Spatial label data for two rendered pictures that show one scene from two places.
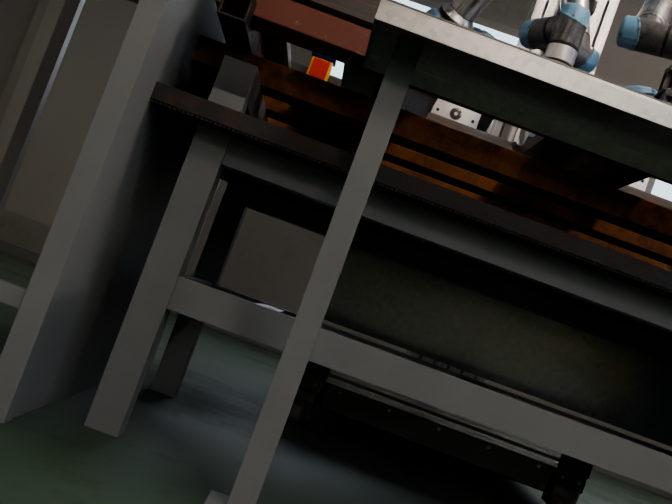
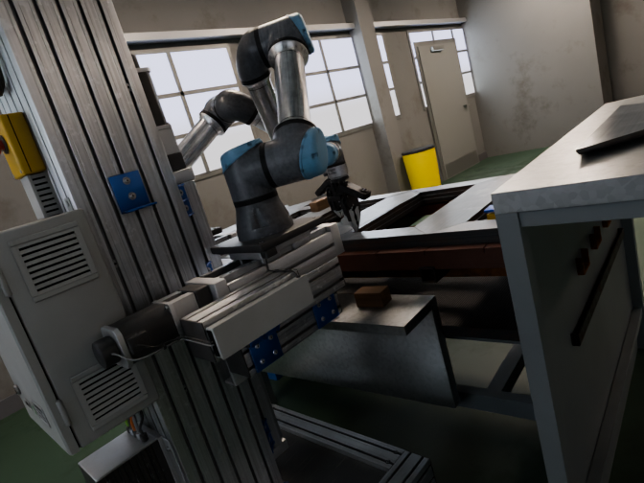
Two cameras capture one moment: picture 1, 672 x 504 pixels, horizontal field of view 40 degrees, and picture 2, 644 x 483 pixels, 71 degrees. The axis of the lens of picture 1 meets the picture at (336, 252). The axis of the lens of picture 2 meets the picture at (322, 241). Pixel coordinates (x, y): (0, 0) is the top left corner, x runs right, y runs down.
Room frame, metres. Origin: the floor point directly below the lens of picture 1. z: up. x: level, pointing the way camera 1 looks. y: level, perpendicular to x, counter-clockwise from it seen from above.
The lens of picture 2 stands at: (3.49, 0.72, 1.24)
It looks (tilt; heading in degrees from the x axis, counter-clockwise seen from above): 13 degrees down; 224
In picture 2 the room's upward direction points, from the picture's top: 16 degrees counter-clockwise
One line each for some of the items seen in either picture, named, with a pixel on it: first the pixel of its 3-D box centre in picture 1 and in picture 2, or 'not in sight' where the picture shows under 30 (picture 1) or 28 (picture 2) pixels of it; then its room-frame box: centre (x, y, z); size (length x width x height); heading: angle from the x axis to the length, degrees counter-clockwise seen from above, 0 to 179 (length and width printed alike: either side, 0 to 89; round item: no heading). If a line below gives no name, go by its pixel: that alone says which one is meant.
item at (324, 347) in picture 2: (561, 334); (299, 340); (2.37, -0.62, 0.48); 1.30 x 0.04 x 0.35; 91
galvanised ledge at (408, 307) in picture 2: not in sight; (271, 307); (2.45, -0.62, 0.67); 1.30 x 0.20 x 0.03; 91
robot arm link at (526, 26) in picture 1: (546, 35); (322, 154); (2.28, -0.31, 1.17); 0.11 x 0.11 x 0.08; 30
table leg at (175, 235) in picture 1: (174, 244); not in sight; (1.59, 0.27, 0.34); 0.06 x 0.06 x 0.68; 1
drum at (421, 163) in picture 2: not in sight; (423, 174); (-2.03, -2.36, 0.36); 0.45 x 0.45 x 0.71
